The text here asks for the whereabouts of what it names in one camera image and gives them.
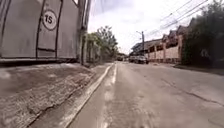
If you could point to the group of green trees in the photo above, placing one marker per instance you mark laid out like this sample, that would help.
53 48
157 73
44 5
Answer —
103 43

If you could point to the parked vehicle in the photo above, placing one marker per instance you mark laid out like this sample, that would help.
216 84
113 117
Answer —
140 59

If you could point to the utility pole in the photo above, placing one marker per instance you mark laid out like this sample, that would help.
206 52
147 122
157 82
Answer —
143 43

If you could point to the concrete kerb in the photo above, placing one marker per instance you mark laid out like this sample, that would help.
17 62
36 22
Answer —
83 101

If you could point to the grey concrete road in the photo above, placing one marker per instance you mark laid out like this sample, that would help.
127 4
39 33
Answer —
150 96

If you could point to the round white sign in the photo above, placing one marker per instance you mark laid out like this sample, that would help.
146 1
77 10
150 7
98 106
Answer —
49 20

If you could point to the cracked concrete pavement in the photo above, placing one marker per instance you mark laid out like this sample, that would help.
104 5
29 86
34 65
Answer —
33 90

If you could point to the grey metal gate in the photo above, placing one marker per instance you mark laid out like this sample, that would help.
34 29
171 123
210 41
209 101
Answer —
23 33

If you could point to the large dark tree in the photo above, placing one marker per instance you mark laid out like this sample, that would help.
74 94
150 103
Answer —
206 36

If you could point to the row of houses with wall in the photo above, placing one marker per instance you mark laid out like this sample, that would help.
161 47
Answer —
171 51

